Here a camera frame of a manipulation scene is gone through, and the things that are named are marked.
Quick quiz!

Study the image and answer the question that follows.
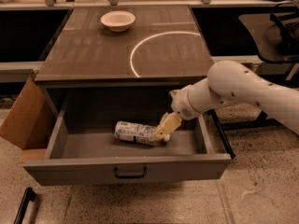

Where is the plastic bottle with label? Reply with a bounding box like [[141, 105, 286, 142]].
[[114, 121, 170, 146]]

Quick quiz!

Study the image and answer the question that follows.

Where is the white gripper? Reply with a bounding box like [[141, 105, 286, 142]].
[[151, 86, 200, 142]]

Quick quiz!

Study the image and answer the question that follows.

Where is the grey cabinet with glossy top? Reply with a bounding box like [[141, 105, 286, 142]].
[[35, 5, 212, 113]]

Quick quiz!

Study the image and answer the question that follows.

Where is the open grey top drawer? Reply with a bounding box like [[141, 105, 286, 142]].
[[23, 88, 232, 186]]

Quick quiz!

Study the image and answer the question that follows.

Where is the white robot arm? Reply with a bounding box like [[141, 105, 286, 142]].
[[151, 61, 299, 141]]

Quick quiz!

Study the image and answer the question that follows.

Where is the black side rail bar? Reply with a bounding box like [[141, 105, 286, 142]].
[[207, 109, 235, 160]]

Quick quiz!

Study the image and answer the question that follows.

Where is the white bowl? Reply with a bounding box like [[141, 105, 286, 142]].
[[100, 11, 135, 33]]

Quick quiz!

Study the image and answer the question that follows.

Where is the black drawer handle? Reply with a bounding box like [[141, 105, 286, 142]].
[[114, 167, 148, 179]]

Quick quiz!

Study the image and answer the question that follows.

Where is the dark office chair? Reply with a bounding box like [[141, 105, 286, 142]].
[[239, 2, 299, 64]]

